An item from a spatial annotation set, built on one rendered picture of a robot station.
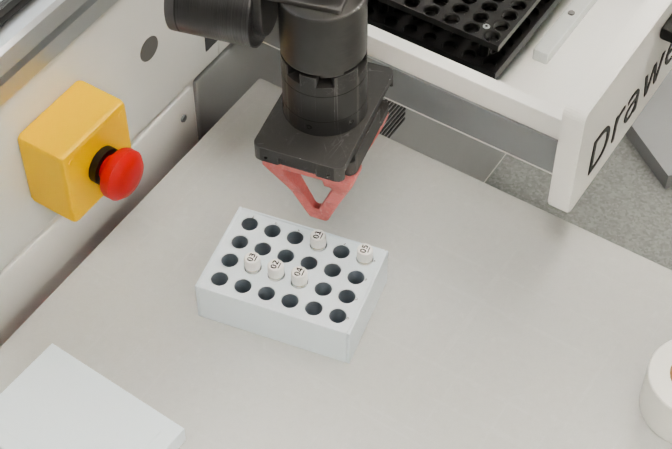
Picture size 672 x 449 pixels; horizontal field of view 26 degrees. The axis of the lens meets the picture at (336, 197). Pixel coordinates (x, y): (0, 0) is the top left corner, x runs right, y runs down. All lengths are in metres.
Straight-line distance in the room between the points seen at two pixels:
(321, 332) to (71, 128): 0.23
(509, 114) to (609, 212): 1.12
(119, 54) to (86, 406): 0.27
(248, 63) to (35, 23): 0.33
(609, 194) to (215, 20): 1.37
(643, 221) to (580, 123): 1.17
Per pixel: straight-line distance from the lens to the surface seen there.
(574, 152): 1.07
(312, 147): 0.96
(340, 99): 0.95
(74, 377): 1.08
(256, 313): 1.09
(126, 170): 1.05
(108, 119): 1.06
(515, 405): 1.08
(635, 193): 2.24
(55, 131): 1.05
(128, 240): 1.18
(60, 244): 1.17
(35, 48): 1.04
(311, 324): 1.07
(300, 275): 1.08
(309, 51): 0.92
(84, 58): 1.09
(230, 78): 1.29
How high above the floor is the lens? 1.67
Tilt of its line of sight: 49 degrees down
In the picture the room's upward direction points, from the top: straight up
